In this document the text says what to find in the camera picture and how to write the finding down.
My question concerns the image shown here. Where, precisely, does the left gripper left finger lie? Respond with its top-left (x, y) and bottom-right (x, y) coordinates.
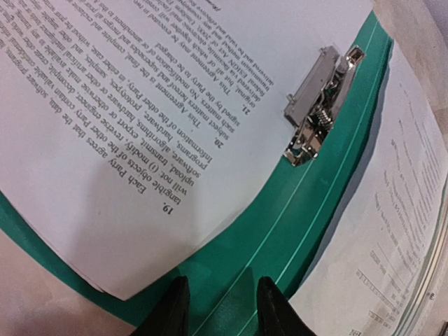
top-left (131, 276), bottom-right (190, 336)

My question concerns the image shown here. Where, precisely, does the printed paper sheet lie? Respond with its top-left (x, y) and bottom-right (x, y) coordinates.
top-left (290, 45), bottom-right (447, 335)
top-left (1, 1), bottom-right (372, 300)

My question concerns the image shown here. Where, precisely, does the folder spine metal clip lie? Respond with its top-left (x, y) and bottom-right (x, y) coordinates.
top-left (283, 45), bottom-right (365, 167)

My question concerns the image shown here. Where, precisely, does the aluminium front rail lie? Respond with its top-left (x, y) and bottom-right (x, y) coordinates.
top-left (394, 189), bottom-right (447, 335)

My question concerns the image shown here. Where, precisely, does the green file folder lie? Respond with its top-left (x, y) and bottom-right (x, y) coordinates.
top-left (1, 14), bottom-right (392, 335)

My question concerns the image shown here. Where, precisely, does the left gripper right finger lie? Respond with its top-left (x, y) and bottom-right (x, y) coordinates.
top-left (257, 276), bottom-right (316, 336)

